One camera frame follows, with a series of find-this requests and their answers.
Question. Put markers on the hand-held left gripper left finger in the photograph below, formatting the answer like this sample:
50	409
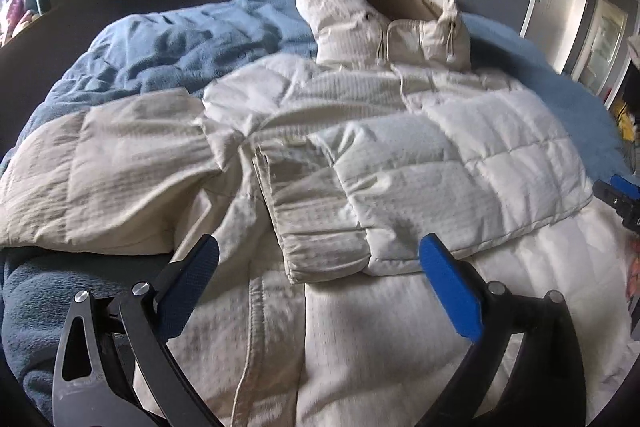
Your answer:
192	277

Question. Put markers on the blue fleece blanket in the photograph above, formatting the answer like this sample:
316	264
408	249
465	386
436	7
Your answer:
175	37

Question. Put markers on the colourful cloth pile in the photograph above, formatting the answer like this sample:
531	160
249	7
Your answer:
14	14

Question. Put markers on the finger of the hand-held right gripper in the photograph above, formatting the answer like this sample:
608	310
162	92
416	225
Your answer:
625	186

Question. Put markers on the cream hooded puffer jacket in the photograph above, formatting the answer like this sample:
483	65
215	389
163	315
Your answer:
400	147

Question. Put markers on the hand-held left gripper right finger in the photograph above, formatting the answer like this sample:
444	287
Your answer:
450	287

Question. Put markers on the white framed glass door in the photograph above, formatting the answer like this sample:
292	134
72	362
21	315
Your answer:
605	42

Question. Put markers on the yellow object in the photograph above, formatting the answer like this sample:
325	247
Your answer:
629	119

